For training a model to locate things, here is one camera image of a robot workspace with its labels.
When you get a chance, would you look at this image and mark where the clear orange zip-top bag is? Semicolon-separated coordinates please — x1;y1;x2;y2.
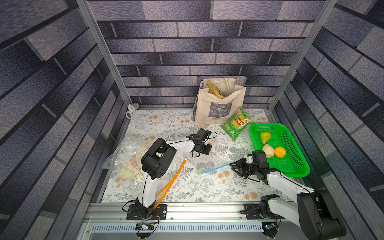
101;134;194;204

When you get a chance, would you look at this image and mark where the yellow pear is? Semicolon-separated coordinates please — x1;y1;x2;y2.
275;147;287;159

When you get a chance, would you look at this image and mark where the clear bag of buns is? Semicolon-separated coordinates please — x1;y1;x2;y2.
191;140;249;173

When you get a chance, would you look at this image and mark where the yellow snack packet in tote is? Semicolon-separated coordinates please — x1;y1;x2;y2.
206;80;225;99

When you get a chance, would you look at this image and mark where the left circuit board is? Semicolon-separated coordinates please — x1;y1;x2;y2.
135;222;159;232

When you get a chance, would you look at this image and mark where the green fruit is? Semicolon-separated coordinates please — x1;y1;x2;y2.
260;132;272;145

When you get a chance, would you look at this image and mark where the white cup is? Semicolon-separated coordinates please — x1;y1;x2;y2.
126;103;139;120

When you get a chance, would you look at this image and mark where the circuit board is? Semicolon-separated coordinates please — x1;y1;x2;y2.
262;223;279;239
135;222;159;232

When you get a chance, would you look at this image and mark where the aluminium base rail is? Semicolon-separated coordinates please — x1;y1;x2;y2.
81;202;290;239

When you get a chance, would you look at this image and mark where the beige round fruit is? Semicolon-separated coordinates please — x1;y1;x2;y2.
262;144;275;158

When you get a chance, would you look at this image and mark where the green plastic basket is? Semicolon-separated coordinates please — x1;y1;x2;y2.
250;123;310;178

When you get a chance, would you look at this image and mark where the aluminium frame post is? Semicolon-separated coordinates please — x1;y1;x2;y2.
76;0;133;105
267;0;337;114

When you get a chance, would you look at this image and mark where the green chips bag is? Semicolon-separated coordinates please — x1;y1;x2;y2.
221;107;254;142

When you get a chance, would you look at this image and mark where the beige canvas tote bag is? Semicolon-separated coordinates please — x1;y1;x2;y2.
193;78;246;126

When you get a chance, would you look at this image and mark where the left aluminium frame post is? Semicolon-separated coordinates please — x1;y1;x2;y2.
76;0;133;105

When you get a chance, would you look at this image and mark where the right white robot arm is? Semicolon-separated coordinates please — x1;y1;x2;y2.
230;151;347;240

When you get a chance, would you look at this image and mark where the right circuit board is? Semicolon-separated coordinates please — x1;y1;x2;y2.
262;223;279;239

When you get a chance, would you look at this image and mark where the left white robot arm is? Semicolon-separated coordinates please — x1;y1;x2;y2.
135;129;212;215

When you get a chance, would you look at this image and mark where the right aluminium frame post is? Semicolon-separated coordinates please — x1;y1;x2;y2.
267;0;337;114

